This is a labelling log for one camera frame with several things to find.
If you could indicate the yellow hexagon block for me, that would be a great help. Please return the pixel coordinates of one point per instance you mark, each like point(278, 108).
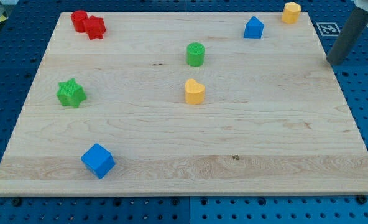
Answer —
point(291, 12)

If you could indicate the yellow heart block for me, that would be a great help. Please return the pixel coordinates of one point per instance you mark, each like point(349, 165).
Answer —
point(194, 92)

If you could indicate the green cylinder block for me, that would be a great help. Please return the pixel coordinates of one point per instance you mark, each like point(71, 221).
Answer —
point(195, 54)

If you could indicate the white fiducial marker tag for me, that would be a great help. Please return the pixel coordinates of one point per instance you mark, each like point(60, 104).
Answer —
point(328, 29)

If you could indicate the red star block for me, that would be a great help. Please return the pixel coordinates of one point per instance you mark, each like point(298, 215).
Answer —
point(94, 27)

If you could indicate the black screw front right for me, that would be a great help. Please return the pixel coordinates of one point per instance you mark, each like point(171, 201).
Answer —
point(361, 199)

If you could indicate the green star block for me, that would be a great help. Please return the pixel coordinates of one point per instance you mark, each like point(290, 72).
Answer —
point(70, 93)

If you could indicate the red cylinder block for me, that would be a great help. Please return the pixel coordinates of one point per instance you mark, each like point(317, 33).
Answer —
point(77, 18)

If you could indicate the black screw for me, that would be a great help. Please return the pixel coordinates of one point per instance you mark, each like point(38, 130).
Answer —
point(361, 199)
point(16, 202)

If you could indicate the blue cube block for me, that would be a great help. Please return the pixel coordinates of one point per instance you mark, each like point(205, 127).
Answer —
point(98, 160)

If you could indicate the black screw front left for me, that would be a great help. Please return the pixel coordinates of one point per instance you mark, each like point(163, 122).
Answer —
point(16, 202)

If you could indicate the wooden board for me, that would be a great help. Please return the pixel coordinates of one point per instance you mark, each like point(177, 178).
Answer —
point(274, 120)

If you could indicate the blue pentagon block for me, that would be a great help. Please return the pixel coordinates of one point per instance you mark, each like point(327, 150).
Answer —
point(254, 28)

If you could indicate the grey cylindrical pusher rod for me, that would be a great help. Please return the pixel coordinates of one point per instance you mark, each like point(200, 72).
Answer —
point(350, 33)

